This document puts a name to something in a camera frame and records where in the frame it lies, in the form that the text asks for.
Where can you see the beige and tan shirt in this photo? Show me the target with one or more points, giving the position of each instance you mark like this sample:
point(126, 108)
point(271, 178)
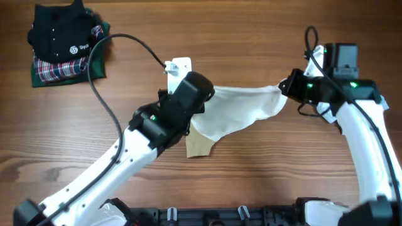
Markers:
point(231, 109)

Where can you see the green folded shirt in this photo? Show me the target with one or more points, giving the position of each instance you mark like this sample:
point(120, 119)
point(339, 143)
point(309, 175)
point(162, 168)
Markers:
point(97, 67)

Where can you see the black folded polo shirt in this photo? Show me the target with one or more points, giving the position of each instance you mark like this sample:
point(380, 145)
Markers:
point(61, 33)

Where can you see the light blue patterned shirt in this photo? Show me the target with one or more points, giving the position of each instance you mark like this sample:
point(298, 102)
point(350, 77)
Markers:
point(324, 110)

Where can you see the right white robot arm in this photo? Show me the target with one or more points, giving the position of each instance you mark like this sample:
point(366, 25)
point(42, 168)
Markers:
point(331, 83)

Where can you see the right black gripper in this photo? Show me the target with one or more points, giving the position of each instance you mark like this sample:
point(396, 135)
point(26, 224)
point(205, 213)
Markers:
point(289, 86)

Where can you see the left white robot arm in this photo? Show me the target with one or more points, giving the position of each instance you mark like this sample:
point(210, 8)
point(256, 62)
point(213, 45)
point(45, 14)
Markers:
point(154, 128)

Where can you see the red plaid folded shirt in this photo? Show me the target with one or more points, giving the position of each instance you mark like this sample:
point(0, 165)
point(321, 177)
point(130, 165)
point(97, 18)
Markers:
point(62, 38)

